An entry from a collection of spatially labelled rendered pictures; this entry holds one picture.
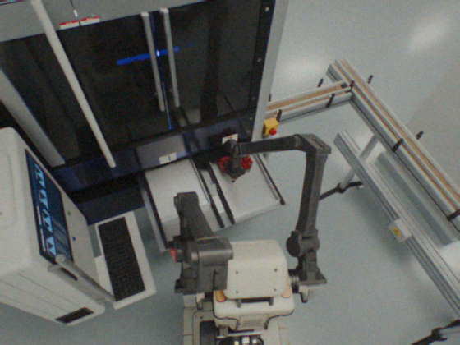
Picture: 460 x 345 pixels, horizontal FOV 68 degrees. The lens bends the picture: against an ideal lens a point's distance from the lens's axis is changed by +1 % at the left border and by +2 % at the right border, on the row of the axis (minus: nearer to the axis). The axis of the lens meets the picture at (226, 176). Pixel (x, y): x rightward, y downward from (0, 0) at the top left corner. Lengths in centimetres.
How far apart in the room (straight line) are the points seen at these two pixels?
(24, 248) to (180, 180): 95
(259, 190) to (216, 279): 95
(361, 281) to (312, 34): 279
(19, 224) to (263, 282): 73
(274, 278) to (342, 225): 175
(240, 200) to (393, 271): 149
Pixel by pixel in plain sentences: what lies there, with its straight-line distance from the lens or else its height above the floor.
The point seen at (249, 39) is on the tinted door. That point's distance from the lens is 138.
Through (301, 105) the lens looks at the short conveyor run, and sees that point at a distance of 213.
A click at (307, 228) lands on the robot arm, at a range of 125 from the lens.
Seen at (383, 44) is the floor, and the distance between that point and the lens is 446.
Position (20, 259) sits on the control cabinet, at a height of 155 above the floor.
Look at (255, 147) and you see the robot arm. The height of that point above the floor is 130.
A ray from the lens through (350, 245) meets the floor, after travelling 279.
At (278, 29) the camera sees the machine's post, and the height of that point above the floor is 163.
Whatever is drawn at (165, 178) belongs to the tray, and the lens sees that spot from 182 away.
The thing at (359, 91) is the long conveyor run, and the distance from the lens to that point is 233.
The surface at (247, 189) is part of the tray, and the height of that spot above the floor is 88.
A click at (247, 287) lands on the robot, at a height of 133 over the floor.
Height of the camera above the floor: 243
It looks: 59 degrees down
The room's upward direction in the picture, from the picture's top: 5 degrees clockwise
